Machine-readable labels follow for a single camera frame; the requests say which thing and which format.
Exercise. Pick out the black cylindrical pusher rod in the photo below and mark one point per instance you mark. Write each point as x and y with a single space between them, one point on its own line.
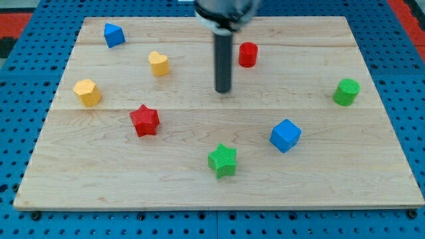
222 63

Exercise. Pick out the red star block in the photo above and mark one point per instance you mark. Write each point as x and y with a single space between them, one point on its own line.
145 120

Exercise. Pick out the blue cube block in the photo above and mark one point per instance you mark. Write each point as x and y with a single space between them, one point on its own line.
285 135

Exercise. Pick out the green star block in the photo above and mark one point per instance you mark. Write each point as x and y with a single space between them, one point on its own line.
223 161

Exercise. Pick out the red cylinder block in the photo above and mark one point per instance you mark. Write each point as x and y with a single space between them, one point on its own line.
247 56

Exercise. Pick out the yellow heart block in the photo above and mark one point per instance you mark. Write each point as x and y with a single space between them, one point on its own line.
159 63

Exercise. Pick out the wooden board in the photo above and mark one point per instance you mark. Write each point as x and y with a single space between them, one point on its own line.
91 159

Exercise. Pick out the blue triangular prism block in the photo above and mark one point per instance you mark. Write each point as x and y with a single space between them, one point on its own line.
113 35

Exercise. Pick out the green cylinder block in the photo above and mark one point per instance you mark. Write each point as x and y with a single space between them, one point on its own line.
346 92

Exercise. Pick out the yellow hexagon block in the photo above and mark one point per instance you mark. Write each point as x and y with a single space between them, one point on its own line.
87 92

